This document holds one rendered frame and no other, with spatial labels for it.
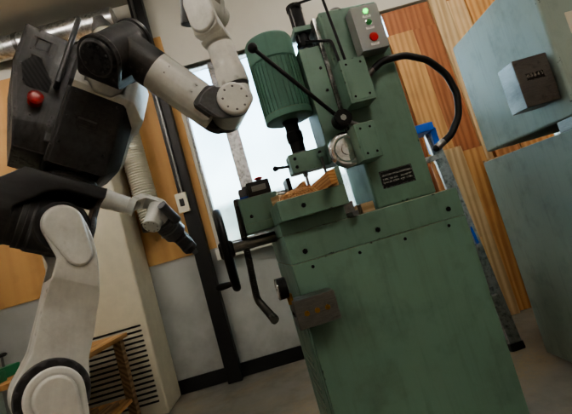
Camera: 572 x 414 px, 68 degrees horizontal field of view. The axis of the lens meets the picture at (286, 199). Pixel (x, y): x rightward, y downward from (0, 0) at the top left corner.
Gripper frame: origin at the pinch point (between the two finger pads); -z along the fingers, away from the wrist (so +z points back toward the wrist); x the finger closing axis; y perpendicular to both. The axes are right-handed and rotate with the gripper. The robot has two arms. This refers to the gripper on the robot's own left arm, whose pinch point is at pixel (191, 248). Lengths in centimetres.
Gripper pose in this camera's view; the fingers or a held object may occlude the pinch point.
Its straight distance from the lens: 176.5
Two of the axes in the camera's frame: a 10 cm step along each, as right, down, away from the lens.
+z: -4.4, -6.3, -6.4
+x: 5.4, 3.8, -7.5
